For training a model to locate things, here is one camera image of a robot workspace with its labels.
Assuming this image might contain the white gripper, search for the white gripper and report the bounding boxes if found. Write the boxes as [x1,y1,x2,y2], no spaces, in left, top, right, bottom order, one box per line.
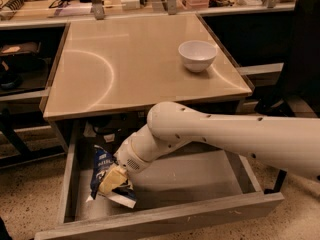
[98,137,150,194]

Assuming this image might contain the blue Kettle chip bag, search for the blue Kettle chip bag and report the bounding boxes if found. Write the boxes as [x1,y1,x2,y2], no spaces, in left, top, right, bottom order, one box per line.
[87,145,137,208]

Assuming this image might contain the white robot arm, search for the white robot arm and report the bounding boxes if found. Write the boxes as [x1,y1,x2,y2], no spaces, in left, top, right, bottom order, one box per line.
[99,102,320,194]

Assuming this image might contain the open grey wooden drawer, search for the open grey wooden drawer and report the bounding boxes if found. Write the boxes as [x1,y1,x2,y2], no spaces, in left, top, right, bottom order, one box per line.
[34,120,284,240]

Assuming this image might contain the beige top drawer cabinet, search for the beige top drawer cabinet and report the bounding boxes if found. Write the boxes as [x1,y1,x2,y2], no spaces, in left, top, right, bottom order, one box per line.
[43,14,252,149]

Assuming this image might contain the white bowl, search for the white bowl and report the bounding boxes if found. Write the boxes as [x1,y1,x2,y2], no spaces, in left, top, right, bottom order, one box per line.
[178,40,217,73]

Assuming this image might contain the long background workbench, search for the long background workbench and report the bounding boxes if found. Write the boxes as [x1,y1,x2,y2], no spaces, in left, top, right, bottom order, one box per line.
[1,0,294,29]

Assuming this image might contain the black soldering stand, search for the black soldering stand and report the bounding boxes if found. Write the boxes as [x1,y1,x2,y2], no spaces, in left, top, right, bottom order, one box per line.
[1,0,24,13]

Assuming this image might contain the black cable under cabinet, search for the black cable under cabinet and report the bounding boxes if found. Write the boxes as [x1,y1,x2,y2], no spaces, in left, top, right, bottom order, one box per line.
[87,114,128,137]

